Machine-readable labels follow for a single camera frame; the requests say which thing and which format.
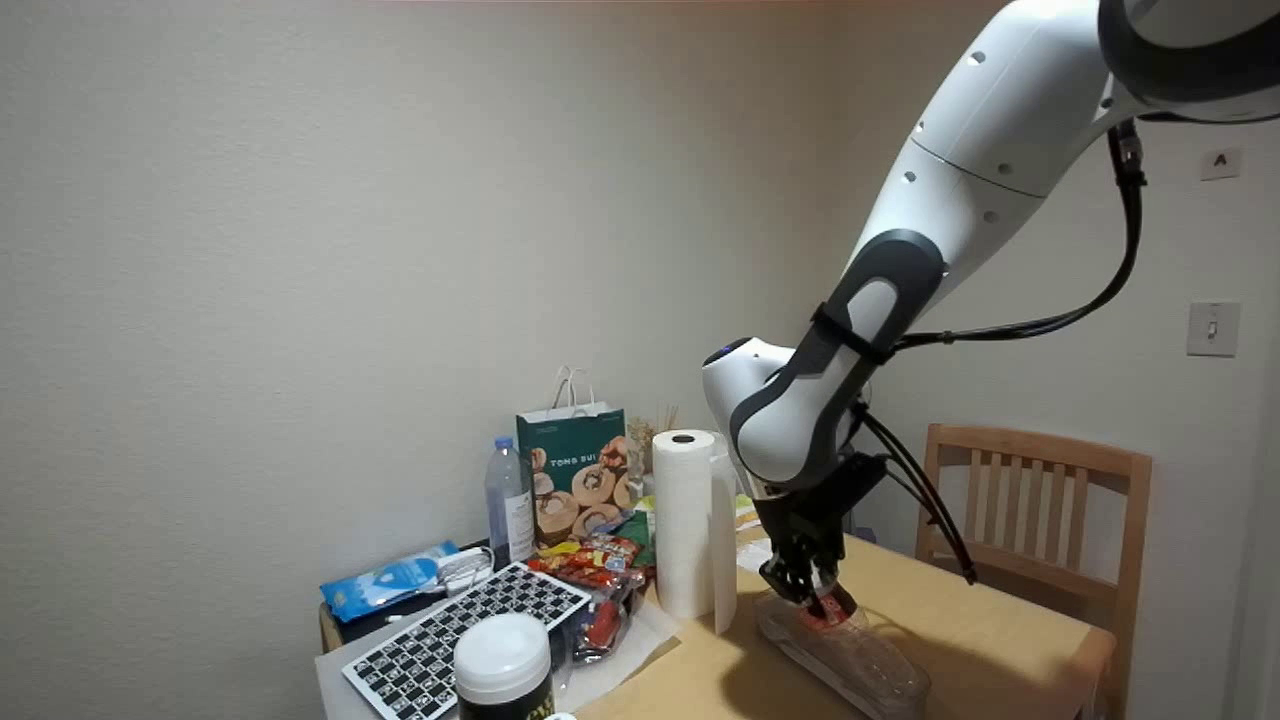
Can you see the clear bottle red label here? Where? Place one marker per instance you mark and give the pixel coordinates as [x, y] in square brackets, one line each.
[854, 652]

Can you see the white wall switch plate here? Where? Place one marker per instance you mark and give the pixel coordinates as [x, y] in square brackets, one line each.
[1212, 330]

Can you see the clear water bottle blue cap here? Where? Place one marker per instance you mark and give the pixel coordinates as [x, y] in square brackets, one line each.
[506, 503]

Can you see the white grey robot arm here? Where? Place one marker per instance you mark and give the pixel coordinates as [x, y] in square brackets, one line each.
[1031, 93]

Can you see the clear plastic case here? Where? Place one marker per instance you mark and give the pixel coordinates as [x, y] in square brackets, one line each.
[782, 630]

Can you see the colourful snack packets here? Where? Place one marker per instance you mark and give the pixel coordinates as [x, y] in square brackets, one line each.
[615, 564]

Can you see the wooden chair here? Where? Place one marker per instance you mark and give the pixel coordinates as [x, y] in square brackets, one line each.
[1053, 520]

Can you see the green gift bag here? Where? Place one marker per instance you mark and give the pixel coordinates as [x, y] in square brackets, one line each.
[581, 467]

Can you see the blue tissue pack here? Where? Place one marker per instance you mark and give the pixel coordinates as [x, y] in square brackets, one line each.
[432, 570]

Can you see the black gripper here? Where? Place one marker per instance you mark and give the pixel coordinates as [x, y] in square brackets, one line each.
[804, 548]

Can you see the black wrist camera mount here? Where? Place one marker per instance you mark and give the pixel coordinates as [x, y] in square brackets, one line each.
[854, 481]

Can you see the white paper towel roll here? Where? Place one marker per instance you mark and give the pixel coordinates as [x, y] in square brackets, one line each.
[693, 516]

